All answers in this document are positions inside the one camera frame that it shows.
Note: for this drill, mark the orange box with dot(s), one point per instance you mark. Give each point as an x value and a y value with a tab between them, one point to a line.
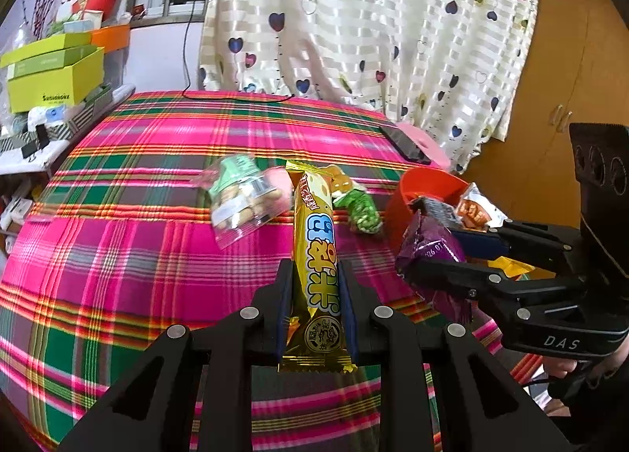
112	37

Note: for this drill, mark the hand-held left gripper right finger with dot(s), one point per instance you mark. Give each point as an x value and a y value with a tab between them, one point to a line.
350	319

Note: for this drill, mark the pink green plaid tablecloth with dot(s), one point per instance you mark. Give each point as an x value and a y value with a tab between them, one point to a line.
147	260

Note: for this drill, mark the black binder clip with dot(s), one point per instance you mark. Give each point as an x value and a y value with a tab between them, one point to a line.
34	142

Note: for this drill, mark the white blue tissue pack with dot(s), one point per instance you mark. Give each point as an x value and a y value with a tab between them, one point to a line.
46	115

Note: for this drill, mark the black smartphone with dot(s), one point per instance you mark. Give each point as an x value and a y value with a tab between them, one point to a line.
405	142

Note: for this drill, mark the grey black snack packet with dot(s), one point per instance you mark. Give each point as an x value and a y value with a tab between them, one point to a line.
440	211

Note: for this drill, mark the red plastic basket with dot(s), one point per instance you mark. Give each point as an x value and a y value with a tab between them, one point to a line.
408	186

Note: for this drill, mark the small red box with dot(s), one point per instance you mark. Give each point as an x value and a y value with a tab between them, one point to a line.
138	12

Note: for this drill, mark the gold snack bar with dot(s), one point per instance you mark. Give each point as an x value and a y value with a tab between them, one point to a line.
317	245

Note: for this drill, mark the gold yellow snack packet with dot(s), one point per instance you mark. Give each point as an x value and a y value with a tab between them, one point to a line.
511	266

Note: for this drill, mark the flat yellow-green box lid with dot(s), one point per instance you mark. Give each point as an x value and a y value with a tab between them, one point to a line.
44	56

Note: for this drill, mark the orange white snack packet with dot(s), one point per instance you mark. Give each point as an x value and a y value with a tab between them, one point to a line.
471	211

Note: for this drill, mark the cream heart print curtain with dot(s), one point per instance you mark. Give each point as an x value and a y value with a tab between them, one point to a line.
368	14

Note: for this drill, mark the small white teal box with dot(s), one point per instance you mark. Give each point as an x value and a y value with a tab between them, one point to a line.
81	22

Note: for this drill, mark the large yellow-green box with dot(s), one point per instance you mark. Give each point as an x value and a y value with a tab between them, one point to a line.
54	83

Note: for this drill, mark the clear biscuit bag green label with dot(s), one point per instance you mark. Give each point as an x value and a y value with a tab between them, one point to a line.
241	201

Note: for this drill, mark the white side desk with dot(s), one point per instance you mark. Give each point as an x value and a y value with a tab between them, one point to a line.
59	157

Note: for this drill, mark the black white striped tray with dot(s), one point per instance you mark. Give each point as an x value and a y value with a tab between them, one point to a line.
81	115

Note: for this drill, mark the pink plastic stool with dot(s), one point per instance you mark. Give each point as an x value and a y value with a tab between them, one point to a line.
432	147

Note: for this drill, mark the person's right hand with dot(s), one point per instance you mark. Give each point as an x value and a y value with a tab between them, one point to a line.
555	366

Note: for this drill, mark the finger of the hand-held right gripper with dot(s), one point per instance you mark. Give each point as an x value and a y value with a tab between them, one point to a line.
442	272
476	243

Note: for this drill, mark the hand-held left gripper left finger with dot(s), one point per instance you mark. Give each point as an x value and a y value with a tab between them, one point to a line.
283	324

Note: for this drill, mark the purple snack packet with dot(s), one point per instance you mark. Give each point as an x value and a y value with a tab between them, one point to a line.
427	245

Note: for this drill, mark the wooden cabinet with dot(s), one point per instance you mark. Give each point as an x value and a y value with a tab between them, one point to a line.
555	64

